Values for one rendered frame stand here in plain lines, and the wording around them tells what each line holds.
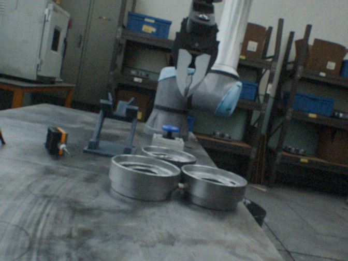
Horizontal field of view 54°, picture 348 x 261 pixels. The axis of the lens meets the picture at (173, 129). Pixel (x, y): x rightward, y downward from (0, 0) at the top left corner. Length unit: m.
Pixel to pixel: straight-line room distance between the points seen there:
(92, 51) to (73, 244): 4.13
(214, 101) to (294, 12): 4.04
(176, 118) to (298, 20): 4.07
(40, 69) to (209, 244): 2.47
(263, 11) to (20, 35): 3.17
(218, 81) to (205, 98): 0.06
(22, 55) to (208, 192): 2.44
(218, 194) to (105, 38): 4.00
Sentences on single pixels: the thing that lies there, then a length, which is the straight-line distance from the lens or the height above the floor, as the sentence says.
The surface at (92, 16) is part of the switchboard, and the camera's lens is 4.48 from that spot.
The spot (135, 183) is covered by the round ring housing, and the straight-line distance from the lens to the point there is 0.47.
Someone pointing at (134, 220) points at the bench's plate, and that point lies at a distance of 0.41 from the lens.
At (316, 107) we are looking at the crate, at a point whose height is 1.09.
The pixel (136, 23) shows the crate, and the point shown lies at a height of 1.61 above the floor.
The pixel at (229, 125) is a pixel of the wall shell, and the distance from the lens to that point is 4.70.
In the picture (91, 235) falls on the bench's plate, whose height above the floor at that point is 0.80.
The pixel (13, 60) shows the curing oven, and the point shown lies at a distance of 2.84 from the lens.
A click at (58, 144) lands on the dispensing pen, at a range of 0.63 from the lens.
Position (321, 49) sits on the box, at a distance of 4.50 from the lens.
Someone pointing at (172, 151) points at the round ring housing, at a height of 0.84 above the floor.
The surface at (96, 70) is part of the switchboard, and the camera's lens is 4.40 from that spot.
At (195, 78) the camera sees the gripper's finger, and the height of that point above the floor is 0.99.
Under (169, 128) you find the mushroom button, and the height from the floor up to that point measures 0.87.
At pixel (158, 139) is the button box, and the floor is 0.84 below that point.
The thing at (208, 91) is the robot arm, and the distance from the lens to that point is 1.04.
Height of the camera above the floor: 0.96
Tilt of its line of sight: 7 degrees down
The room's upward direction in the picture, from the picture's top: 12 degrees clockwise
